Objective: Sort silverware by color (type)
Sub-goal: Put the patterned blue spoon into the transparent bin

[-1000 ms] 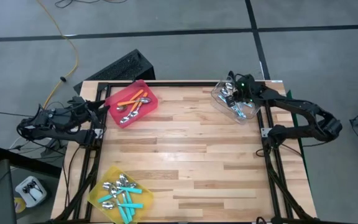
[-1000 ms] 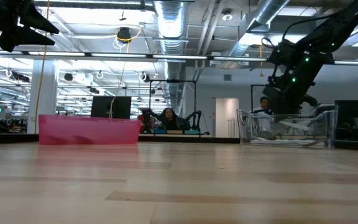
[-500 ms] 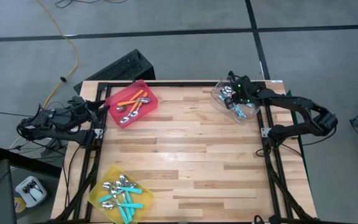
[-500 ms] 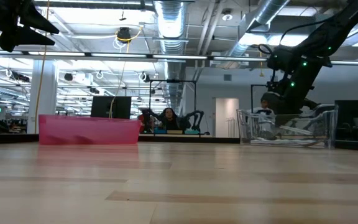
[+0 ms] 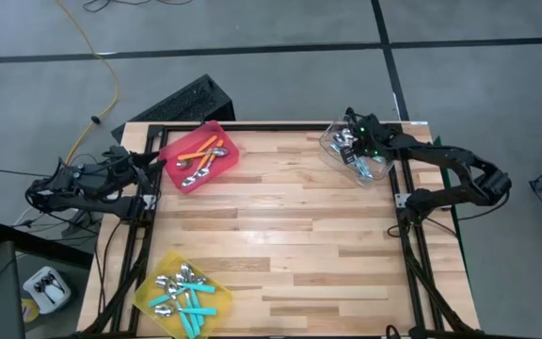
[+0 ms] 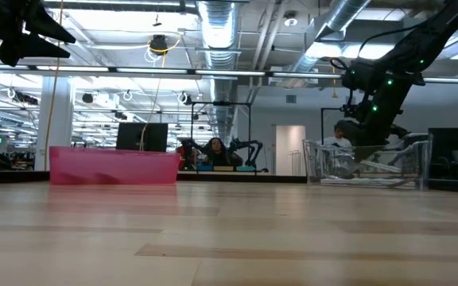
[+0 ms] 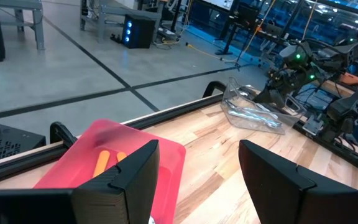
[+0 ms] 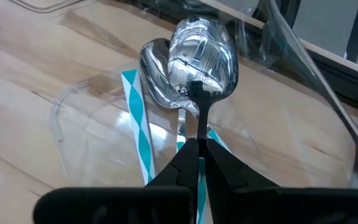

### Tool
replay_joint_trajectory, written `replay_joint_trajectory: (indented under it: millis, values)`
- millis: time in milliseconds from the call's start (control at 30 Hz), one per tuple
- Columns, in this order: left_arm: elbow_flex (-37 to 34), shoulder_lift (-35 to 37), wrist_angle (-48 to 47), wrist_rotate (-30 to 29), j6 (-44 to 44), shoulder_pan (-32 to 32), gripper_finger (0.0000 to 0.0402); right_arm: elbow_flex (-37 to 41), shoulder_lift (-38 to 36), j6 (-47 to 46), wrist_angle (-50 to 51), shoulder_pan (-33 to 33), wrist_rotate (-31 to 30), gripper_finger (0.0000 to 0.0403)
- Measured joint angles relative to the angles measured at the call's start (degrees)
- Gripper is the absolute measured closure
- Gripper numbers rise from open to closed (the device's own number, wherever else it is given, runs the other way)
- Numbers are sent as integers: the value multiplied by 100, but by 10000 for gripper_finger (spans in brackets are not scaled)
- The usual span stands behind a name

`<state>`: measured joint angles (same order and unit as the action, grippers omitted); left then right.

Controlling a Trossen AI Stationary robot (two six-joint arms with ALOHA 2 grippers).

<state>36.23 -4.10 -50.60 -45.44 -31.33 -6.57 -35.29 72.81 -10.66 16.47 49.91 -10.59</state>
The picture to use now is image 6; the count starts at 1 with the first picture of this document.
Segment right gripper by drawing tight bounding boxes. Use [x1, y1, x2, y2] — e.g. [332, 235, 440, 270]
[345, 75, 417, 163]

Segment person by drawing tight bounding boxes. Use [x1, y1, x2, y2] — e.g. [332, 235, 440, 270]
[323, 123, 352, 170]
[200, 137, 234, 167]

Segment clear plastic bin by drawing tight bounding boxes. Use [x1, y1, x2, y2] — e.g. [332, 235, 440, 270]
[302, 132, 434, 191]

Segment white door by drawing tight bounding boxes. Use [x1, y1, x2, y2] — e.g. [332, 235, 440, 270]
[274, 125, 307, 176]

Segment black monitor on stand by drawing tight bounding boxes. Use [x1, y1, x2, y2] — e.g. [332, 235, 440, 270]
[427, 126, 458, 180]

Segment white column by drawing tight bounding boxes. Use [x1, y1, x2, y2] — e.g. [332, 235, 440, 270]
[33, 75, 75, 172]

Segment long ceiling light strip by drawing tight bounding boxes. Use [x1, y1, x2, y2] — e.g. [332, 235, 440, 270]
[0, 63, 458, 85]

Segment red translucent plastic bin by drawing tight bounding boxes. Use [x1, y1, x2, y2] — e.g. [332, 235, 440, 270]
[49, 145, 181, 186]

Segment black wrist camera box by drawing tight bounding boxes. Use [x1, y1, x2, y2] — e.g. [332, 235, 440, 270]
[340, 102, 369, 122]

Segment black gantry frame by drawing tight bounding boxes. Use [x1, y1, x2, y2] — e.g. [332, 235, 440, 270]
[320, 106, 377, 146]
[190, 101, 253, 168]

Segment yellow hanging cable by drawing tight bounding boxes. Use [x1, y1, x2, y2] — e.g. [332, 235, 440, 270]
[44, 0, 65, 172]

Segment silver ventilation duct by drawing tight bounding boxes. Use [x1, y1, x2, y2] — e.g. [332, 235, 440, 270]
[280, 0, 373, 88]
[195, 0, 242, 136]

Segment black ceiling cable reel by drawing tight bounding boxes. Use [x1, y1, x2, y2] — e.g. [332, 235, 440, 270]
[148, 34, 169, 56]

